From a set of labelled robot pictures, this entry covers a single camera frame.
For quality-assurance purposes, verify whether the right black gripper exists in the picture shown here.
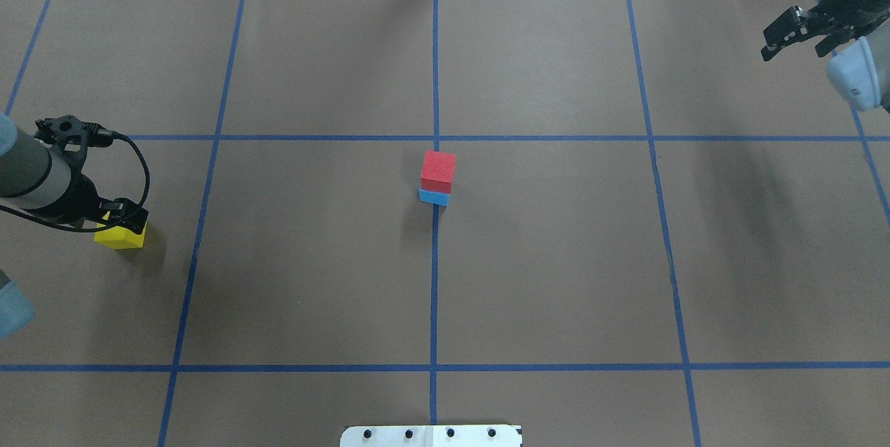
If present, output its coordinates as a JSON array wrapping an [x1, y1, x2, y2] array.
[[761, 6, 870, 63]]

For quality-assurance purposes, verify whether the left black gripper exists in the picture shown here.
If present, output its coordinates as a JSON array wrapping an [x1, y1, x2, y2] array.
[[66, 183, 149, 234]]

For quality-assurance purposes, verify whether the yellow wooden cube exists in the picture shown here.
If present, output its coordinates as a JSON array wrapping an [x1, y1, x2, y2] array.
[[93, 213, 147, 250]]

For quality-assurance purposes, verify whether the red wooden cube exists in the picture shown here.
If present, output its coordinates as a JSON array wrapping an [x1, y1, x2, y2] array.
[[420, 150, 457, 195]]

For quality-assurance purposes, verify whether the blue wooden cube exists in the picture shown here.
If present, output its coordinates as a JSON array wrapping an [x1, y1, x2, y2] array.
[[419, 188, 451, 207]]

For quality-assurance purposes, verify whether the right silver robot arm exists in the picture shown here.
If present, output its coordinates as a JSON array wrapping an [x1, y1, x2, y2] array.
[[761, 0, 889, 111]]

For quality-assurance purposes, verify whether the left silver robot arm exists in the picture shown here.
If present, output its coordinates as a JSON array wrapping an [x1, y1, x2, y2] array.
[[1, 115, 152, 250]]

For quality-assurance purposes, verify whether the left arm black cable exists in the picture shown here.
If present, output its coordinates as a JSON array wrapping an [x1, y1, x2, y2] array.
[[0, 129, 152, 234]]

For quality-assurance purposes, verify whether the white camera mast base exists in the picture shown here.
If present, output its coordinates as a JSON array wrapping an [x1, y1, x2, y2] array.
[[339, 424, 524, 446]]

